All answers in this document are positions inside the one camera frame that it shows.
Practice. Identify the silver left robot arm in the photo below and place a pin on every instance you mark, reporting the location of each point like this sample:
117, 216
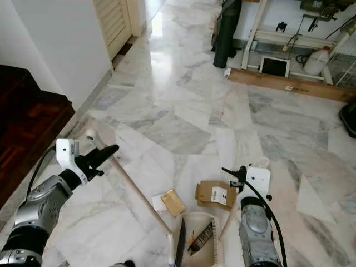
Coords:
40, 203

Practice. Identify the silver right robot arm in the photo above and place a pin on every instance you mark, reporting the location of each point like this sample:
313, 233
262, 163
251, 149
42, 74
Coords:
256, 233

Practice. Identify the flat cardboard piece with label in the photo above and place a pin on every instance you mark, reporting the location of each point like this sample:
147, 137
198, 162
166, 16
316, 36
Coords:
207, 192

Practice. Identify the brown striped wrapper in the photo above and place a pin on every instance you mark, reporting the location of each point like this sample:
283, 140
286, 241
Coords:
202, 236

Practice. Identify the small tan box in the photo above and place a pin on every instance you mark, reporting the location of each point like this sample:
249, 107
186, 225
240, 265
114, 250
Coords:
173, 203

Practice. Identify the white paper scrap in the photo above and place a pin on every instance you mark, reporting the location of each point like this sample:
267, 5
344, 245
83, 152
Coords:
157, 203

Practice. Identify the dark wooden step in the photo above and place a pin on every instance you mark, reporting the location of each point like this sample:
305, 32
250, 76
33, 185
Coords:
28, 133

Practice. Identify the black robot foot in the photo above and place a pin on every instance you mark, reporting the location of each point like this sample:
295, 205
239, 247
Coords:
130, 263

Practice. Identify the long flat cardboard box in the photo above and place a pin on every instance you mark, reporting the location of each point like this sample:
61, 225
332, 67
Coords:
289, 86

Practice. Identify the white framed tablet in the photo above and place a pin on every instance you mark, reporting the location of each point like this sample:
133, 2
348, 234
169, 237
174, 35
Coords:
274, 67

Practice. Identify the black round object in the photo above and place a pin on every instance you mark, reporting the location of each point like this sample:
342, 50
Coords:
348, 120

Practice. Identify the louvered wooden door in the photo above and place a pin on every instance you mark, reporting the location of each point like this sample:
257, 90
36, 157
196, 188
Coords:
112, 23

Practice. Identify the black rolled mat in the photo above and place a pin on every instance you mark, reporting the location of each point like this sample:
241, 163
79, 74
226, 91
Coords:
227, 32

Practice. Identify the white plastic jug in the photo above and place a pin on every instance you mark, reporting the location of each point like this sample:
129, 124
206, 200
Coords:
317, 62

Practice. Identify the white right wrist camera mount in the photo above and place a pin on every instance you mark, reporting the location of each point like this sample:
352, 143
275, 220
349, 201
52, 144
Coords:
258, 181

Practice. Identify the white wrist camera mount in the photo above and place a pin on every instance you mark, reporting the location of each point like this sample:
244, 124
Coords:
67, 153
258, 181

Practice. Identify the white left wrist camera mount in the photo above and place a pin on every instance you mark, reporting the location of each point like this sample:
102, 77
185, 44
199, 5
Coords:
67, 153

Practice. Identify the white metal rack frame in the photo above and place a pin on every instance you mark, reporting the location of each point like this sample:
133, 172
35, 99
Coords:
256, 34

